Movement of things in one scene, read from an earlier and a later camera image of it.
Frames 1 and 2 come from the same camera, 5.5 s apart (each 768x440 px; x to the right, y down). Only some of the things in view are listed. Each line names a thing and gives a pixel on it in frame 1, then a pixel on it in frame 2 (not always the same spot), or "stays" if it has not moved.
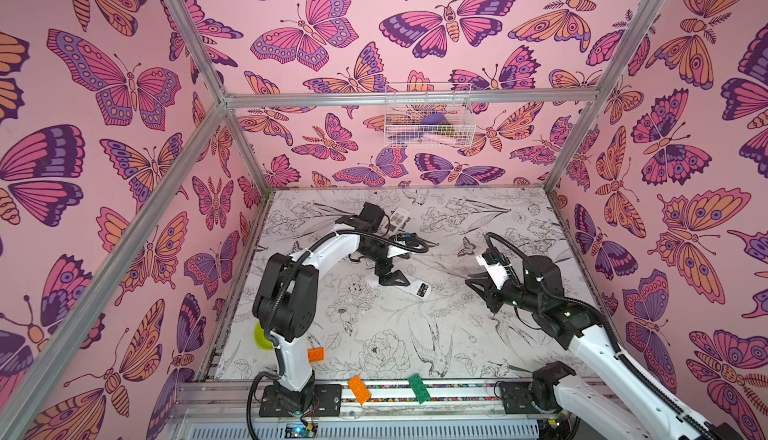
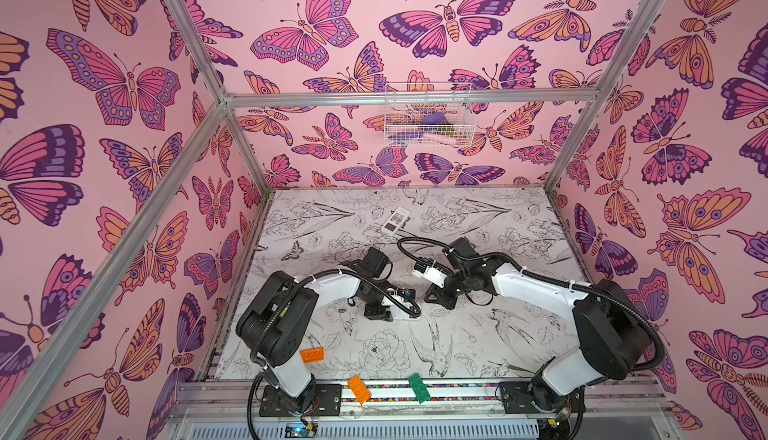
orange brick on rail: x=361 y=393 stays
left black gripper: x=391 y=278 → x=377 y=313
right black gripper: x=491 y=287 → x=444 y=295
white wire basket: x=428 y=114 stays
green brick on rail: x=419 y=388 stays
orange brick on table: x=315 y=354 stays
